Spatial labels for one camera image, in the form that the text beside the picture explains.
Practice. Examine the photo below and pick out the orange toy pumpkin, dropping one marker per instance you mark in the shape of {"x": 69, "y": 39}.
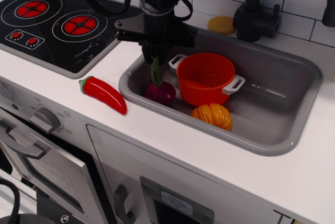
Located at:
{"x": 214, "y": 114}

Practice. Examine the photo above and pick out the grey oven knob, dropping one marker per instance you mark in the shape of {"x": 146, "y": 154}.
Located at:
{"x": 45, "y": 120}

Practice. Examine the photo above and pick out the yellow round sponge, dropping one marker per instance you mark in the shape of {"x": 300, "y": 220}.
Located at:
{"x": 221, "y": 24}

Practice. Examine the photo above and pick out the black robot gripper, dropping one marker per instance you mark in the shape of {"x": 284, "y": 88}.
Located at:
{"x": 156, "y": 34}

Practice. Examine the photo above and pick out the grey cabinet door handle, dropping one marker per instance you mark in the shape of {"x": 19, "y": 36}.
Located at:
{"x": 120, "y": 196}

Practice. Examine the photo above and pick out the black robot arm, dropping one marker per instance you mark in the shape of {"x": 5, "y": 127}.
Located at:
{"x": 162, "y": 7}

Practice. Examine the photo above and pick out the purple toy beet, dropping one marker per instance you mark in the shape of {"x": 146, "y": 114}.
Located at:
{"x": 159, "y": 91}

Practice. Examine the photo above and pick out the black toy stove top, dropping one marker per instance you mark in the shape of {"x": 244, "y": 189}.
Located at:
{"x": 65, "y": 36}

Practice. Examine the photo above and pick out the white oven door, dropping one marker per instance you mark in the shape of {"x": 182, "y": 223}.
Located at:
{"x": 60, "y": 175}

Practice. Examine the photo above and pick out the grey oven door handle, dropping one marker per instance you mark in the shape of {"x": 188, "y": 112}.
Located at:
{"x": 21, "y": 142}

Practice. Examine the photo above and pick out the red toy chili pepper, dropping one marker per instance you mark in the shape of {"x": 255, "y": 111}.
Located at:
{"x": 103, "y": 92}

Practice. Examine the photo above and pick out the grey sink basin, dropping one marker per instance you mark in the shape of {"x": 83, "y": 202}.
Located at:
{"x": 268, "y": 112}

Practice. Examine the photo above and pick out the orange toy pot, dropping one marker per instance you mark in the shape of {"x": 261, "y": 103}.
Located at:
{"x": 205, "y": 78}

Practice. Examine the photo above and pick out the black faucet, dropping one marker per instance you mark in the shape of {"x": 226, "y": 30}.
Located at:
{"x": 252, "y": 22}

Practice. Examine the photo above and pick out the white cabinet door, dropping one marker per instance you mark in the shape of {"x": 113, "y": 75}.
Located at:
{"x": 161, "y": 191}

